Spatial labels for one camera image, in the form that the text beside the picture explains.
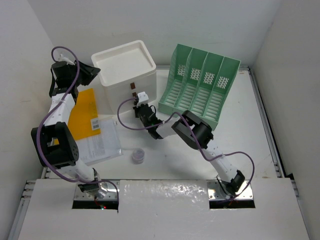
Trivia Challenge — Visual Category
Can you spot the yellow plastic folder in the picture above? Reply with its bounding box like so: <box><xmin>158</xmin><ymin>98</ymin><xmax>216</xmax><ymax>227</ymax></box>
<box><xmin>67</xmin><ymin>88</ymin><xmax>101</xmax><ymax>141</ymax></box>

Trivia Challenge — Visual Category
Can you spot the white drawer cabinet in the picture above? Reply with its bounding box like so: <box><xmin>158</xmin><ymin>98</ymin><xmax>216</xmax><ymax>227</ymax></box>
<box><xmin>91</xmin><ymin>40</ymin><xmax>157</xmax><ymax>115</ymax></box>

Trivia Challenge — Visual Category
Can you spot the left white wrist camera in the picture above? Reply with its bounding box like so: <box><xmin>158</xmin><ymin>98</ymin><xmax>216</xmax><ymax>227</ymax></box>
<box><xmin>58</xmin><ymin>53</ymin><xmax>75</xmax><ymax>66</ymax></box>

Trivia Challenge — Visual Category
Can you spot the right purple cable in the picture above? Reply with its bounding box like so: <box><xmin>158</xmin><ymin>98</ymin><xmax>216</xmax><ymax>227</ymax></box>
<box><xmin>116</xmin><ymin>97</ymin><xmax>255</xmax><ymax>201</ymax></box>

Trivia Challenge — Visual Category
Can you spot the metal base plate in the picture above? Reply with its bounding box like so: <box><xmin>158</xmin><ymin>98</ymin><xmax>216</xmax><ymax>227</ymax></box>
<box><xmin>74</xmin><ymin>182</ymin><xmax>120</xmax><ymax>201</ymax></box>
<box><xmin>207</xmin><ymin>180</ymin><xmax>254</xmax><ymax>201</ymax></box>

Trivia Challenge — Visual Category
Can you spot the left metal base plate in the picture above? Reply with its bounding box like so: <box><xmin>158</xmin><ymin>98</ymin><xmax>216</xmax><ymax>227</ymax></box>
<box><xmin>74</xmin><ymin>182</ymin><xmax>120</xmax><ymax>201</ymax></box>

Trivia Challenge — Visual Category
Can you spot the small clear round container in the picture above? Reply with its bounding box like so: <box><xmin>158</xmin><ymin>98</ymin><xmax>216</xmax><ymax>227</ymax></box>
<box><xmin>131</xmin><ymin>148</ymin><xmax>145</xmax><ymax>164</ymax></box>

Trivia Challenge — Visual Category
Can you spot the purple cable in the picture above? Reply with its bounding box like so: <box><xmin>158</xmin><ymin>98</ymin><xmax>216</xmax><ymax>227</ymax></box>
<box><xmin>116</xmin><ymin>97</ymin><xmax>255</xmax><ymax>201</ymax></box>
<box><xmin>36</xmin><ymin>46</ymin><xmax>120</xmax><ymax>201</ymax></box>

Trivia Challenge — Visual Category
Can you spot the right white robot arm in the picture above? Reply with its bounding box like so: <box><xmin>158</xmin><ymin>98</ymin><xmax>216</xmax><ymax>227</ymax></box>
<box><xmin>133</xmin><ymin>102</ymin><xmax>245</xmax><ymax>196</ymax></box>

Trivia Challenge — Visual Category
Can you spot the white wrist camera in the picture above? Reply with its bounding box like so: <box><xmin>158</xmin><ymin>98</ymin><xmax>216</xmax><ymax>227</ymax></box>
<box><xmin>135</xmin><ymin>91</ymin><xmax>149</xmax><ymax>108</ymax></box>
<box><xmin>58</xmin><ymin>53</ymin><xmax>75</xmax><ymax>66</ymax></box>

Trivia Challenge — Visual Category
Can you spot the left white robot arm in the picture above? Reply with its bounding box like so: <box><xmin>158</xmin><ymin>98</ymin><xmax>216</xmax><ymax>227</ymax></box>
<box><xmin>31</xmin><ymin>60</ymin><xmax>101</xmax><ymax>194</ymax></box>

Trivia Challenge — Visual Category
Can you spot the green file rack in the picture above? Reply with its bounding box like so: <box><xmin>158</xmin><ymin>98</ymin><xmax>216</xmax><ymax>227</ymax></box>
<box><xmin>158</xmin><ymin>44</ymin><xmax>241</xmax><ymax>130</ymax></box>

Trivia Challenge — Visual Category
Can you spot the clear plastic document sleeve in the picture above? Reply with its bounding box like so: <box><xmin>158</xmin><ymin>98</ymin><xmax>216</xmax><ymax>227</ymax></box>
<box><xmin>76</xmin><ymin>117</ymin><xmax>123</xmax><ymax>166</ymax></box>

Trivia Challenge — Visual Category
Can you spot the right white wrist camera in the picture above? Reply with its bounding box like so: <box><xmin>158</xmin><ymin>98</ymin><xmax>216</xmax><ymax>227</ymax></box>
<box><xmin>135</xmin><ymin>91</ymin><xmax>149</xmax><ymax>108</ymax></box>

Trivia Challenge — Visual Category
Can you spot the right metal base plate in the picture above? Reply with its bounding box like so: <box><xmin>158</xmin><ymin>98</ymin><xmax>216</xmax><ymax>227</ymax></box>
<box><xmin>207</xmin><ymin>180</ymin><xmax>254</xmax><ymax>201</ymax></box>

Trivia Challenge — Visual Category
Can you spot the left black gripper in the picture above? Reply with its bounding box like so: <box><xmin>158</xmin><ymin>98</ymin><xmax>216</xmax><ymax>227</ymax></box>
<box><xmin>71</xmin><ymin>61</ymin><xmax>102</xmax><ymax>88</ymax></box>

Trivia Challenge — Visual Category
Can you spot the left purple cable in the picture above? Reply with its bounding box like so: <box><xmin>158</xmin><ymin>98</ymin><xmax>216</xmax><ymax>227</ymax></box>
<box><xmin>36</xmin><ymin>46</ymin><xmax>120</xmax><ymax>201</ymax></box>

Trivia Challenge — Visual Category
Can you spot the white foam front board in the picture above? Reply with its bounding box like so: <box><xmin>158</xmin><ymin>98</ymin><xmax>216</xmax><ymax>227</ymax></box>
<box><xmin>19</xmin><ymin>178</ymin><xmax>309</xmax><ymax>240</ymax></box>

